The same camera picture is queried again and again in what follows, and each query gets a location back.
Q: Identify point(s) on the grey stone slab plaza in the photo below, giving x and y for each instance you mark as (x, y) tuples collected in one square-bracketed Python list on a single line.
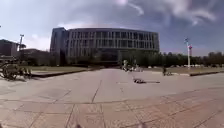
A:
[(110, 96)]

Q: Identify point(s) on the small dark vehicle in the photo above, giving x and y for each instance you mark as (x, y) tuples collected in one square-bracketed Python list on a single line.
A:
[(138, 80)]

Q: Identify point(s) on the person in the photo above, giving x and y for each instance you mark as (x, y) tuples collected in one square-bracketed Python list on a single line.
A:
[(164, 71)]

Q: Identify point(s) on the row of trees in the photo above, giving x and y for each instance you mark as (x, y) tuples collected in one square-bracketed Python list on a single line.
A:
[(186, 59)]

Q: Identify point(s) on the raised grass bed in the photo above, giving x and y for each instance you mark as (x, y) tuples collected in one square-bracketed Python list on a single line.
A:
[(56, 70), (196, 70)]

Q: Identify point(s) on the tall lamp pole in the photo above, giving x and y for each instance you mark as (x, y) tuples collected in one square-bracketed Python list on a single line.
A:
[(21, 41)]

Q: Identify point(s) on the large glass grid building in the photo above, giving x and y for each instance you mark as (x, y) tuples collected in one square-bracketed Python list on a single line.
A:
[(106, 43)]

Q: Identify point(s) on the red and white flag pole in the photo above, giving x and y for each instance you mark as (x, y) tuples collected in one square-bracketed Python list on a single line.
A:
[(188, 53)]

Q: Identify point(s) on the group of people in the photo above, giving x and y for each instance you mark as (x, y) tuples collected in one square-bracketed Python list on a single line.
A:
[(130, 66)]

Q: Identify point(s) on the row of parked bicycles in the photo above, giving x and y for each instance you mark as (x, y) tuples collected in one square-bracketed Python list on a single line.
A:
[(13, 71)]

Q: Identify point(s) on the low dark building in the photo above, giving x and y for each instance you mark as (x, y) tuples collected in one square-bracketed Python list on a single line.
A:
[(8, 48)]

